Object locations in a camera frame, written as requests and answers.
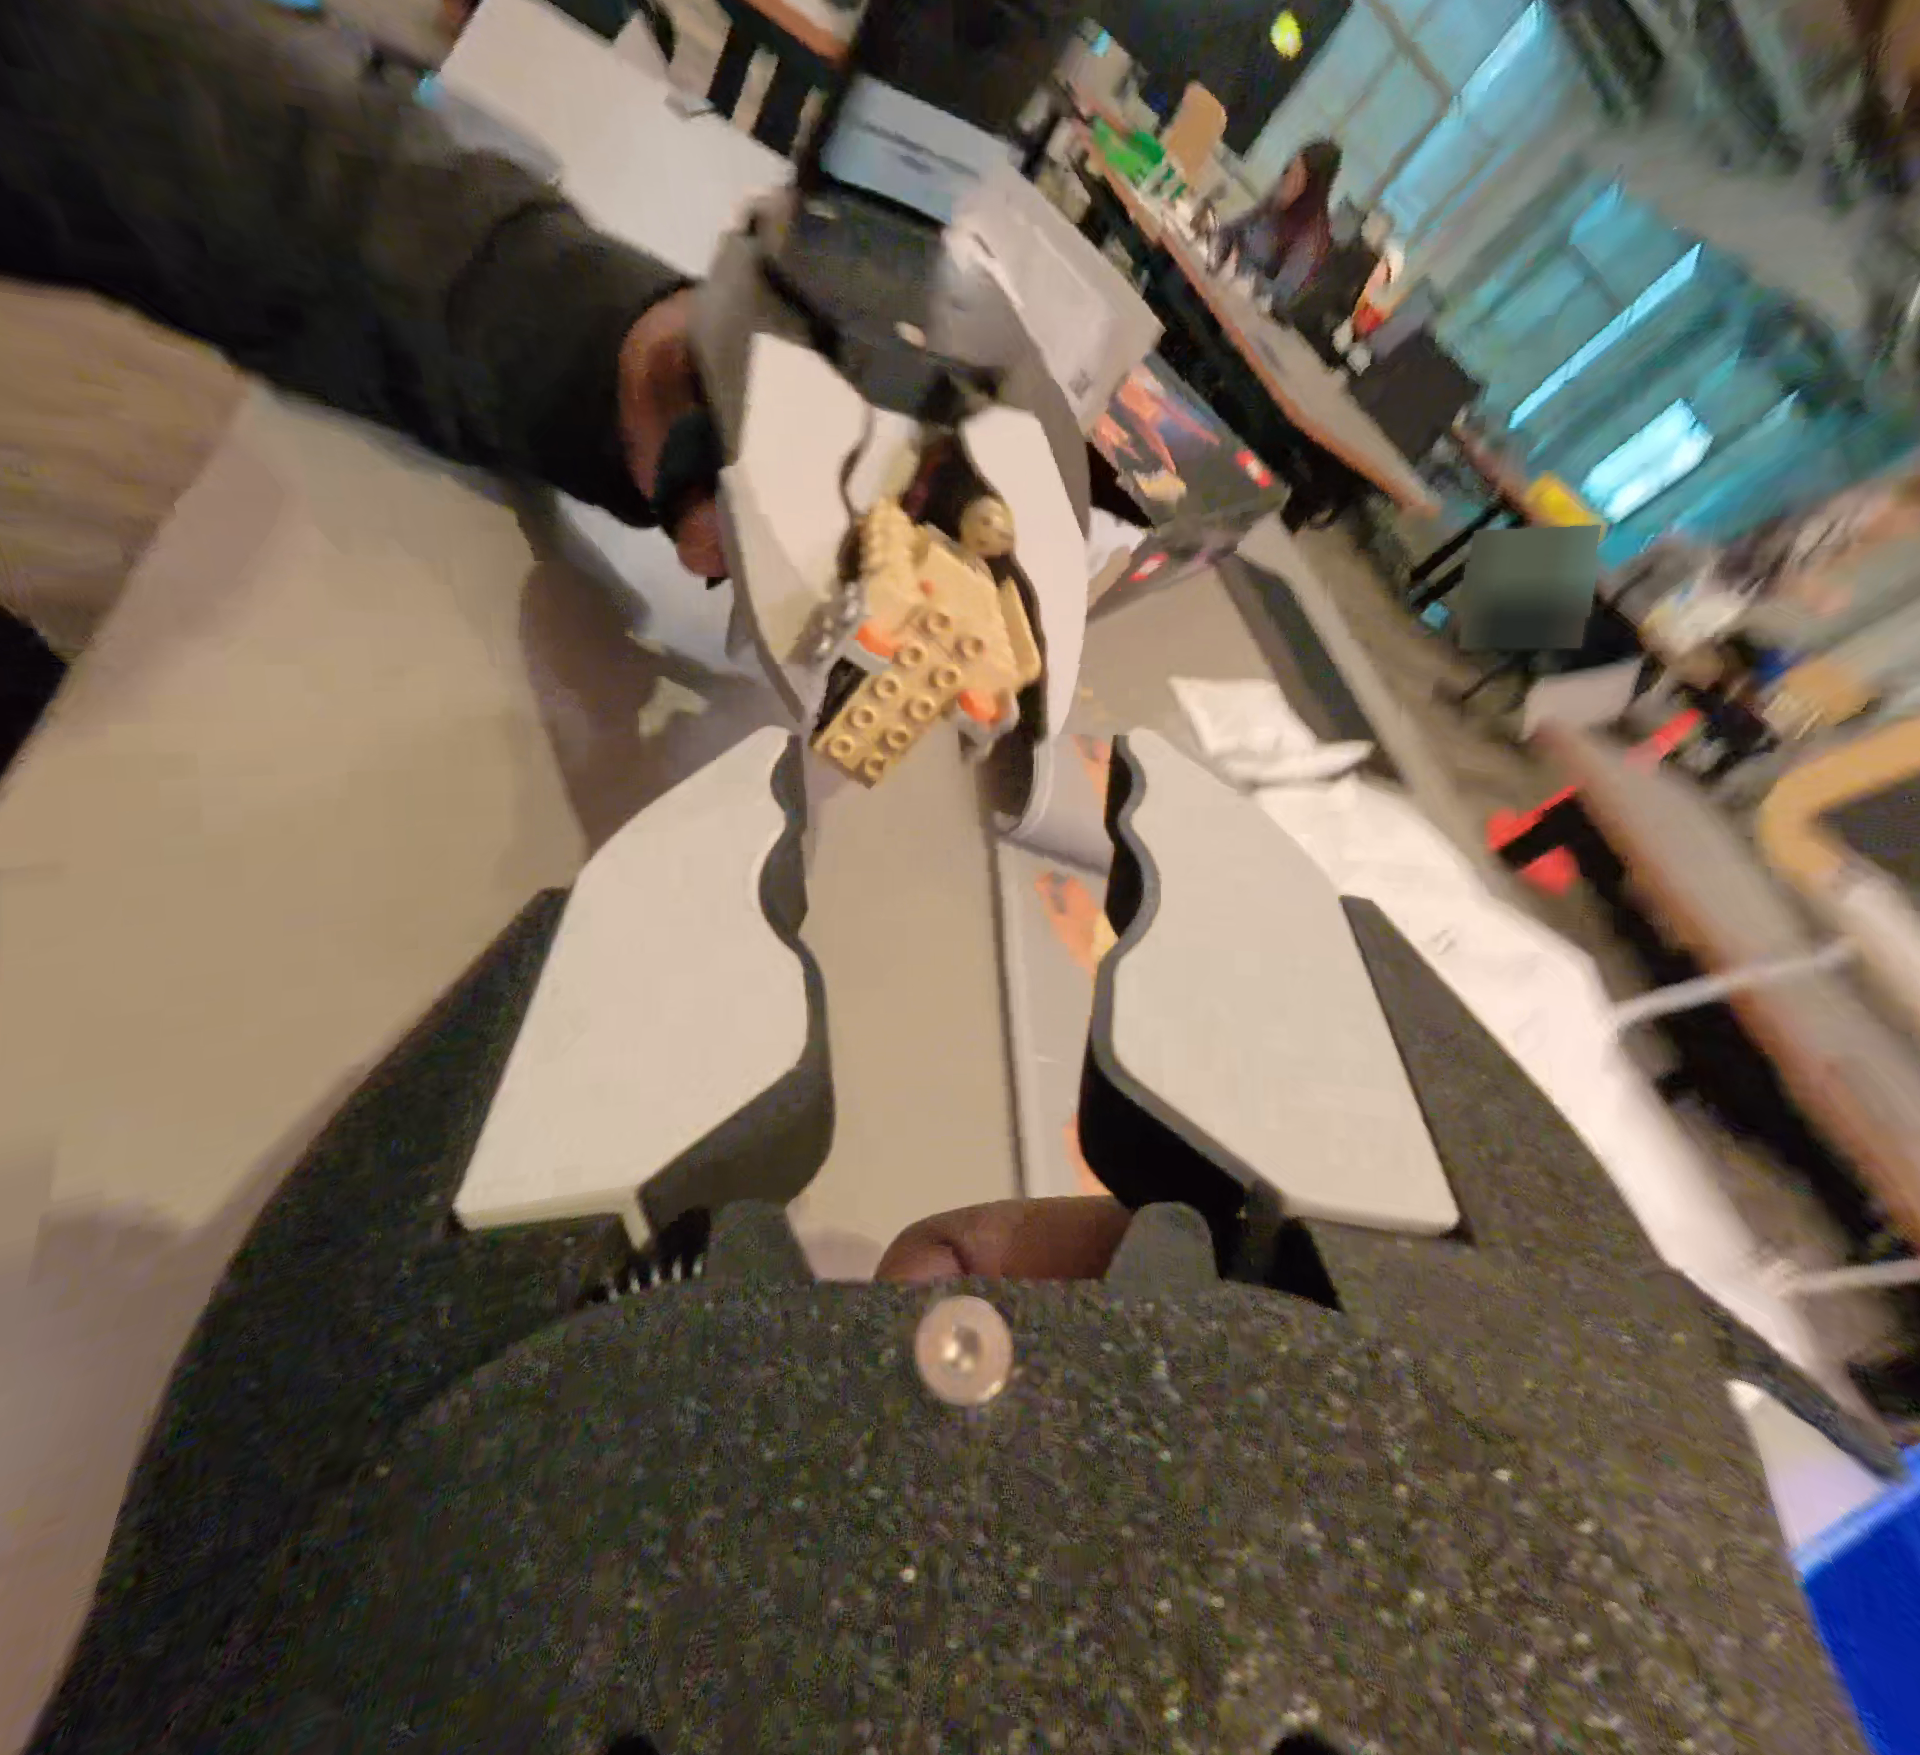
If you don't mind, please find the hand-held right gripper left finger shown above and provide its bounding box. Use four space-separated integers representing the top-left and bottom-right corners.
454 726 836 1254

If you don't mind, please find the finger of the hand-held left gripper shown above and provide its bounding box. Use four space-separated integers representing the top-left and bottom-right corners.
717 329 885 736
956 402 1093 837

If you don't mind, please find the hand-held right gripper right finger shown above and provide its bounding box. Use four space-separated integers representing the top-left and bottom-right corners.
1075 726 1461 1254

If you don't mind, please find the tan brick-built model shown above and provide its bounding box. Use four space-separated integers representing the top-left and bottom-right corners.
809 494 1047 787

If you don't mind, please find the blue plastic bin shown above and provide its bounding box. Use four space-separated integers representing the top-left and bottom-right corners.
1797 1445 1920 1755

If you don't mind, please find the person's left forearm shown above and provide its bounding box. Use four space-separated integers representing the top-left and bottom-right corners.
0 0 694 529

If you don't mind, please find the grey desk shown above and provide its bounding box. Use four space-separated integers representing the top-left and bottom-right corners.
0 0 1920 1635

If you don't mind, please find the person's left hand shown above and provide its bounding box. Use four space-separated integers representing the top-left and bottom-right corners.
617 285 734 586

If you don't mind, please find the dark printed toy box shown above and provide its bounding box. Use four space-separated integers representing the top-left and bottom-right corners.
1087 352 1294 619

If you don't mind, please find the white circle-print paper bag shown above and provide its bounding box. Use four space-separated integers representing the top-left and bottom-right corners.
1256 776 1777 1344

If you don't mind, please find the grey instruction booklet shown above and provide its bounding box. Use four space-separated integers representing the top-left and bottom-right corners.
987 732 1123 1194

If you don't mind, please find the white crumpled paper bag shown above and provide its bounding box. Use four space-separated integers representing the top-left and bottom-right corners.
1165 670 1376 791

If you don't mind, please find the long wooden table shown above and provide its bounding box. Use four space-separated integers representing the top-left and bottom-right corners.
569 0 1444 515

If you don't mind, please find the plywood chair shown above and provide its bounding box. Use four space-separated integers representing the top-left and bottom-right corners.
1758 716 1920 893

